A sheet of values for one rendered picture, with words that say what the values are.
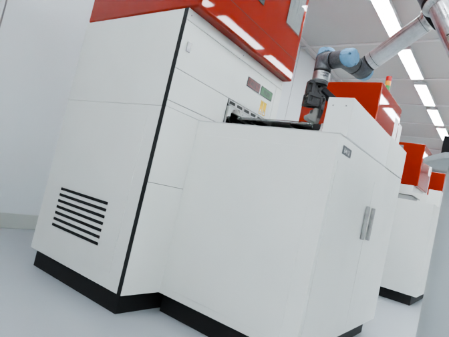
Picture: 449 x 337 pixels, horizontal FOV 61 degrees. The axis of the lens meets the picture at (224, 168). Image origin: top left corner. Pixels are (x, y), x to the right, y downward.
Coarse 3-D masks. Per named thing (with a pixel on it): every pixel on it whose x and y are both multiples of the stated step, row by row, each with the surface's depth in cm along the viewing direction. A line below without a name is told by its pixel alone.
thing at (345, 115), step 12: (336, 108) 134; (348, 108) 132; (360, 108) 137; (324, 120) 136; (336, 120) 134; (348, 120) 131; (360, 120) 139; (372, 120) 150; (348, 132) 131; (360, 132) 141; (372, 132) 152; (384, 132) 165; (360, 144) 143; (372, 144) 154; (384, 144) 168; (372, 156) 157; (384, 156) 171
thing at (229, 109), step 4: (228, 108) 176; (232, 108) 178; (228, 112) 176; (232, 112) 180; (236, 112) 181; (240, 112) 184; (224, 116) 177; (228, 116) 177; (240, 116) 184; (244, 116) 187; (248, 116) 190; (224, 120) 176; (228, 120) 177
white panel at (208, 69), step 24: (192, 24) 152; (192, 48) 154; (216, 48) 166; (240, 48) 179; (192, 72) 156; (216, 72) 168; (240, 72) 181; (264, 72) 198; (168, 96) 148; (192, 96) 158; (216, 96) 170; (240, 96) 184; (264, 96) 200; (216, 120) 173
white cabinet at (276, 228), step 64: (256, 128) 145; (192, 192) 158; (256, 192) 140; (320, 192) 126; (384, 192) 178; (192, 256) 151; (256, 256) 135; (320, 256) 126; (384, 256) 195; (192, 320) 150; (256, 320) 131; (320, 320) 135
